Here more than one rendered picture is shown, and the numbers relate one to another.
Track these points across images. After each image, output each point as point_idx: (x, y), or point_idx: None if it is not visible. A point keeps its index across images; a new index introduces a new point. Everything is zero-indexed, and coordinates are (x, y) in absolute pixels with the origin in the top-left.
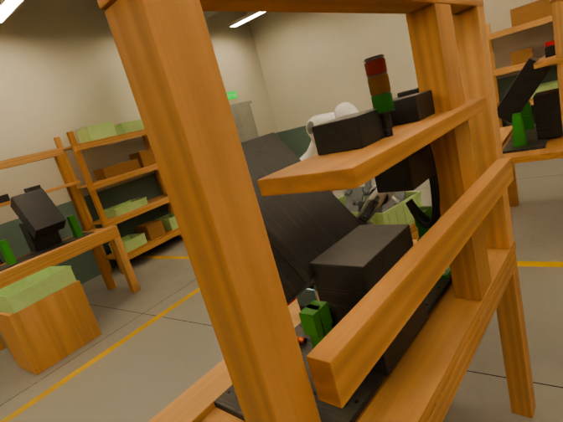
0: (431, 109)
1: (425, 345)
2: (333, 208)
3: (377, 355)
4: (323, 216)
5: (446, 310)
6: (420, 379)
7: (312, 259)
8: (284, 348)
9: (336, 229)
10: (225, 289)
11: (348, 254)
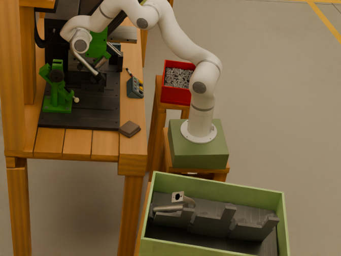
0: None
1: (42, 63)
2: (90, 7)
3: None
4: (90, 2)
5: (39, 82)
6: (38, 51)
7: (81, 0)
8: None
9: (82, 9)
10: None
11: (62, 0)
